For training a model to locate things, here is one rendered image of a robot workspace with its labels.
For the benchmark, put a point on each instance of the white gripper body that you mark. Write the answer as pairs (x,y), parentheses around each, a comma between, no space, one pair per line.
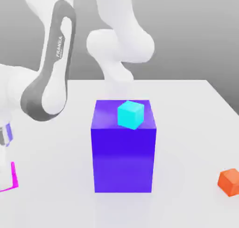
(5,168)

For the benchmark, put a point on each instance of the small magenta cube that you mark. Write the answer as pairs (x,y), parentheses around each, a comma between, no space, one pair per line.
(15,179)

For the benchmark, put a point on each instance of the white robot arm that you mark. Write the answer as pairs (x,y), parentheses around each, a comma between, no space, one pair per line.
(57,45)

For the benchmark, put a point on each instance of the small cyan cube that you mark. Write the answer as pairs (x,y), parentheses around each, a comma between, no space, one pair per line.
(129,115)

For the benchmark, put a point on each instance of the small orange cube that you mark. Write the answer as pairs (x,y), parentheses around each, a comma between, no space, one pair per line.
(229,182)

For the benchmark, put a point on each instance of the large purple box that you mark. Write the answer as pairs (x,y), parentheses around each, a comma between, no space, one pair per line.
(123,160)

